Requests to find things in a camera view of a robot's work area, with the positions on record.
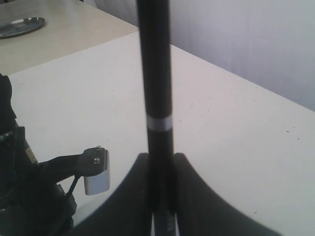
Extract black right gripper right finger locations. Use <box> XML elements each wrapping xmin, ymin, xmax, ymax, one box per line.
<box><xmin>173</xmin><ymin>153</ymin><xmax>276</xmax><ymax>236</ymax></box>

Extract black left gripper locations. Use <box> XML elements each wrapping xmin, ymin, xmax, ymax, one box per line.
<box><xmin>0</xmin><ymin>159</ymin><xmax>78</xmax><ymax>236</ymax></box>

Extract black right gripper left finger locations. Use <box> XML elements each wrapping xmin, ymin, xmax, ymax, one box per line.
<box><xmin>71</xmin><ymin>153</ymin><xmax>152</xmax><ymax>236</ymax></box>

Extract black paintbrush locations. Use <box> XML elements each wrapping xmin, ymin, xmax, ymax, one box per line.
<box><xmin>137</xmin><ymin>0</ymin><xmax>176</xmax><ymax>236</ymax></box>

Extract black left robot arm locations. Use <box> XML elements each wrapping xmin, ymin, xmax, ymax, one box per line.
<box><xmin>0</xmin><ymin>75</ymin><xmax>76</xmax><ymax>236</ymax></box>

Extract round metal tray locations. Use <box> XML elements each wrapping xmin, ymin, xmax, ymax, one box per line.
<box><xmin>0</xmin><ymin>17</ymin><xmax>46</xmax><ymax>39</ymax></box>

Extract beige background table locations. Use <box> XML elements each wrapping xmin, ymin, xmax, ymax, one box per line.
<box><xmin>0</xmin><ymin>0</ymin><xmax>137</xmax><ymax>75</ymax></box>

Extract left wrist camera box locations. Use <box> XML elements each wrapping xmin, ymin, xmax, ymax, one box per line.
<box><xmin>76</xmin><ymin>146</ymin><xmax>110</xmax><ymax>196</ymax></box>

